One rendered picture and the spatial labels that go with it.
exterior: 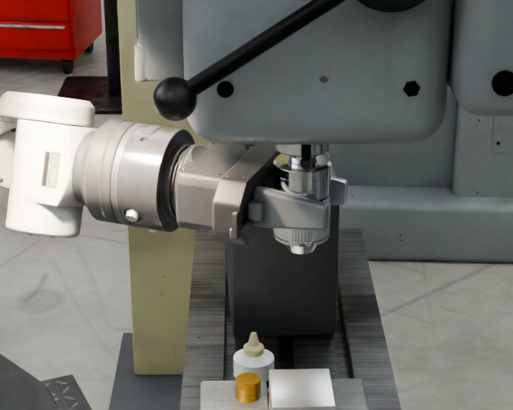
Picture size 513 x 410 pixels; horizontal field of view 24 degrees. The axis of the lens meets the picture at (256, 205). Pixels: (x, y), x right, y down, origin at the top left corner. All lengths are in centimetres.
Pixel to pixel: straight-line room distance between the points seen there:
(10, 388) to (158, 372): 108
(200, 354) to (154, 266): 158
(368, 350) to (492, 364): 187
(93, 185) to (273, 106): 21
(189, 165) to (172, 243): 192
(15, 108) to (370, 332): 54
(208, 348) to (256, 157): 42
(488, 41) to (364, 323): 65
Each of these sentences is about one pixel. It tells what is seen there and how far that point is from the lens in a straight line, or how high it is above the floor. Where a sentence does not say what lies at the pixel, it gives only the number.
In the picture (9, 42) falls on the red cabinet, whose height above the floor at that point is 16.
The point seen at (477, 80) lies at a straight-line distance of 83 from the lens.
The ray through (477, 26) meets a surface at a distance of 82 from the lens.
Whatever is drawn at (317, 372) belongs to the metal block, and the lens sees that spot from 103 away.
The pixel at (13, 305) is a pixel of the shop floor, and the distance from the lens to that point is 352.
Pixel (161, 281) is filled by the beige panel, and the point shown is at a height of 30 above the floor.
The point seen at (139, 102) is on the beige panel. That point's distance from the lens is 276.
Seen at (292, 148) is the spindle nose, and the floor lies 129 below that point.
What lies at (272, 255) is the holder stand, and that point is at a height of 104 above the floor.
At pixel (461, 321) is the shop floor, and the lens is 341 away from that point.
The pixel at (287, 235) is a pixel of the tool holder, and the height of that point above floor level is 121.
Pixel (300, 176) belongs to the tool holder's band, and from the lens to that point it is 94.
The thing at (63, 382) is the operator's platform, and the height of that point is 40.
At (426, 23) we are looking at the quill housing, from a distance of 83.
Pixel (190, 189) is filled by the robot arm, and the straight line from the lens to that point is 95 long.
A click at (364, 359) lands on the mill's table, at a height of 93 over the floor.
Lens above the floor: 161
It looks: 23 degrees down
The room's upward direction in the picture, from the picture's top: straight up
